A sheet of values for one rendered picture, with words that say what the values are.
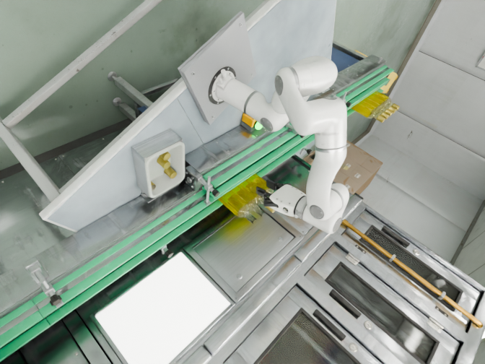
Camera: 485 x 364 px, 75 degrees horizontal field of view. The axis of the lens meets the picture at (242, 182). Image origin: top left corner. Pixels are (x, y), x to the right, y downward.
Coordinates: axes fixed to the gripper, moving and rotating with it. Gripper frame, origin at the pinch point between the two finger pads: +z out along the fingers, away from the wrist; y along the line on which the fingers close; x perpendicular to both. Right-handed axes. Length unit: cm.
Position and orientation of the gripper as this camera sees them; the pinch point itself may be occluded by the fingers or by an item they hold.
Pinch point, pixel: (265, 188)
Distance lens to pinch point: 113.8
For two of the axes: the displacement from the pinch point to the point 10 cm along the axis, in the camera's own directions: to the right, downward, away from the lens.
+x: -0.6, -8.0, -5.9
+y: 6.9, -4.6, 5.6
